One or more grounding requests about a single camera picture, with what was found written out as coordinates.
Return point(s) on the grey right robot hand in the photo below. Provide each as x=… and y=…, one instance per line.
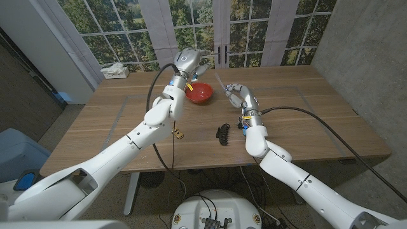
x=249, y=98

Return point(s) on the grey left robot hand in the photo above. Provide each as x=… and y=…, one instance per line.
x=187, y=62

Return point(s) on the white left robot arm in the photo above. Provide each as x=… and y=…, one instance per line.
x=111, y=156

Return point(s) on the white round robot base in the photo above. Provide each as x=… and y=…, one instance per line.
x=216, y=206

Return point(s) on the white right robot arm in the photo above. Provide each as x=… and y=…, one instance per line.
x=302, y=184

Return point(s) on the red bowl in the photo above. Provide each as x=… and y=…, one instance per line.
x=202, y=93

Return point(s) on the black hair clip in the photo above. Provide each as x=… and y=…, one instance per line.
x=223, y=135

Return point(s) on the printed window backdrop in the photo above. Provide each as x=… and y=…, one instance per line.
x=159, y=25

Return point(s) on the white power strip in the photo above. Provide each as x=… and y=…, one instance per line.
x=118, y=75

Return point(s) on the yellow toy car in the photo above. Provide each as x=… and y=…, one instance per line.
x=179, y=134

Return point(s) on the crumpled white tissue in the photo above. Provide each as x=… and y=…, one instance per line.
x=113, y=67

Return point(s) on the black round floor fan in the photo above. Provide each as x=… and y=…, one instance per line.
x=152, y=179

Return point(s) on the white table leg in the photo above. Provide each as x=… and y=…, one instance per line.
x=131, y=194

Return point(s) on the blue black foot pedal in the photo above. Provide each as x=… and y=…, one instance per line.
x=25, y=180

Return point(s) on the white robot torso edge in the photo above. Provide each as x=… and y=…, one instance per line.
x=63, y=225

